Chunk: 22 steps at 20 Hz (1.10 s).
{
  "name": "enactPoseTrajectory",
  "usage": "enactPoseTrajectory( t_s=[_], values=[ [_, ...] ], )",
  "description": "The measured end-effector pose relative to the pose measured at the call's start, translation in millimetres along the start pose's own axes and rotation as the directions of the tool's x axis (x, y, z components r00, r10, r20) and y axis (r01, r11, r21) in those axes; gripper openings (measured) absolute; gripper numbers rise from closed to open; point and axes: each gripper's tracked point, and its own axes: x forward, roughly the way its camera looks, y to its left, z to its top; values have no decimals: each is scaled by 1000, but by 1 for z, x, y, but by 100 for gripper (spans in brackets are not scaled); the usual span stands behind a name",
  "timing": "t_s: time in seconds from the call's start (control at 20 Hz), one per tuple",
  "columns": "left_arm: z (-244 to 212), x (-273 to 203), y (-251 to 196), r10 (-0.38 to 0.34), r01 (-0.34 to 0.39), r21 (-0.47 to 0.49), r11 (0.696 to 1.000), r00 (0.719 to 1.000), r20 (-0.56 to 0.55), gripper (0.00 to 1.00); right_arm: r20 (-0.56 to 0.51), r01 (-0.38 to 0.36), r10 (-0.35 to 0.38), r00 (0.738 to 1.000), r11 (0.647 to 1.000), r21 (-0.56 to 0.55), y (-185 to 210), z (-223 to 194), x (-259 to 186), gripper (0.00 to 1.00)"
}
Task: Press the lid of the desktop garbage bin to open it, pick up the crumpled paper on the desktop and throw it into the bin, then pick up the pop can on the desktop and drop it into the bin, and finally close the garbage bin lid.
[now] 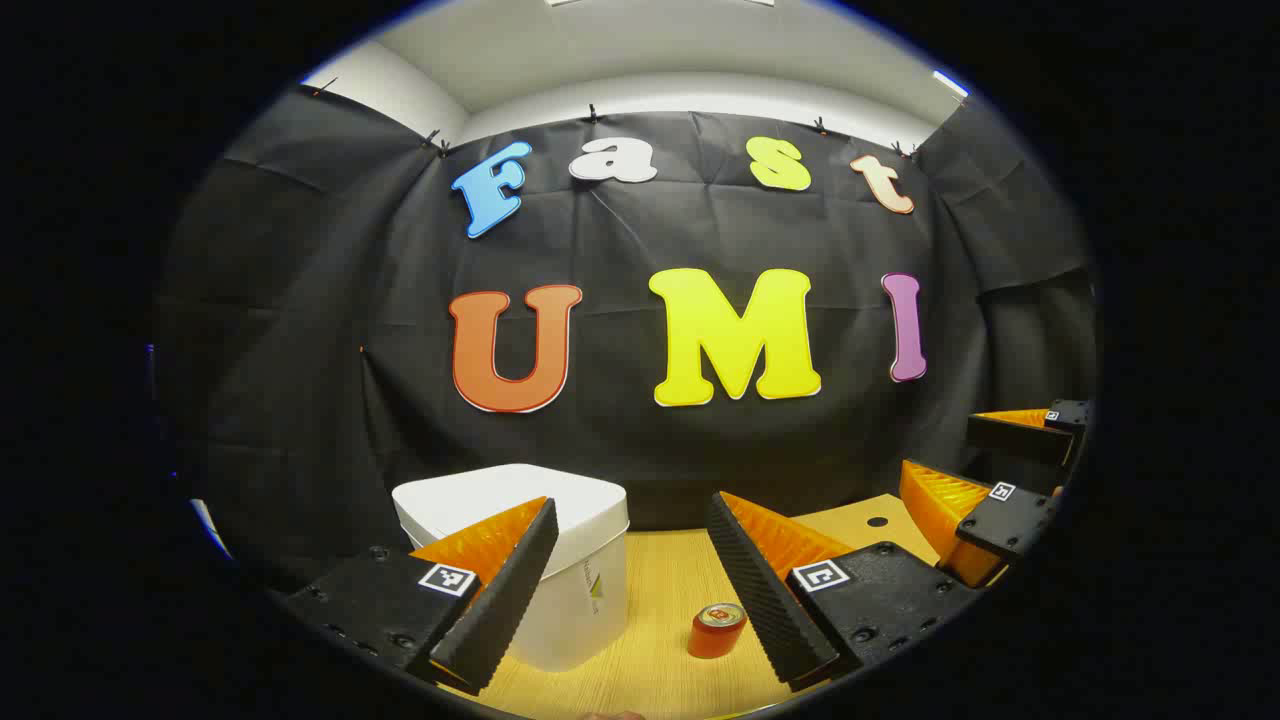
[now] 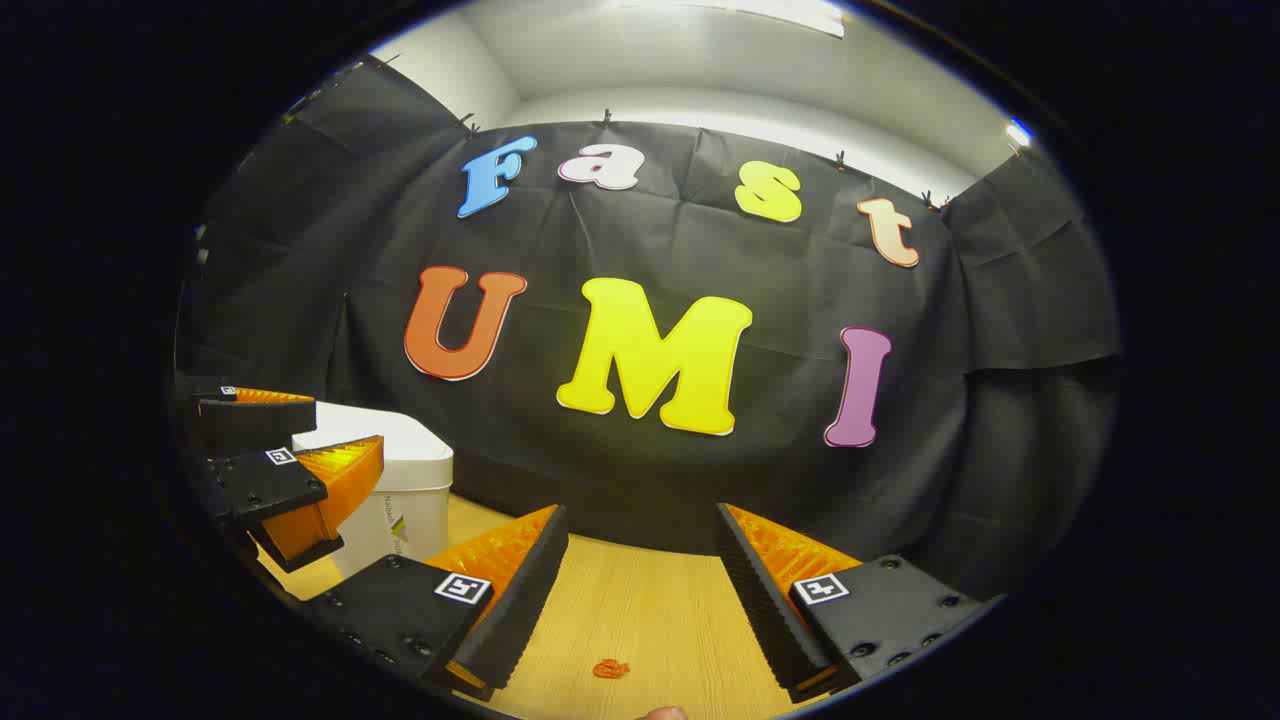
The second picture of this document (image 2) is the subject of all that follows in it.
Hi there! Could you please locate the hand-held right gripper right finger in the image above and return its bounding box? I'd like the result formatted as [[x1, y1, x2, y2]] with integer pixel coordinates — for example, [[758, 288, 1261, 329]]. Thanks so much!
[[715, 502, 1001, 704]]

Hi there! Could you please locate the wooden desktop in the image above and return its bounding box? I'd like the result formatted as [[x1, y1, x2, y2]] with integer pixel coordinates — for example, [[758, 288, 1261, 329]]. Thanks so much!
[[255, 490, 871, 720]]

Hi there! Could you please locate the black backdrop cloth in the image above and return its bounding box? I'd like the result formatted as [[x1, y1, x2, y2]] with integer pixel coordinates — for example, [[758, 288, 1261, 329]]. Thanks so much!
[[175, 55, 1121, 601]]

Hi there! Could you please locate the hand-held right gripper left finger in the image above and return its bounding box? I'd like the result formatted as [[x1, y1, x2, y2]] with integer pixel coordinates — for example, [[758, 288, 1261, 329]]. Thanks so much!
[[300, 503, 571, 701]]

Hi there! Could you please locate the white desktop garbage bin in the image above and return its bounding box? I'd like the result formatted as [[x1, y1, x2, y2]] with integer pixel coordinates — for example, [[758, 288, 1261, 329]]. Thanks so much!
[[290, 402, 456, 581]]

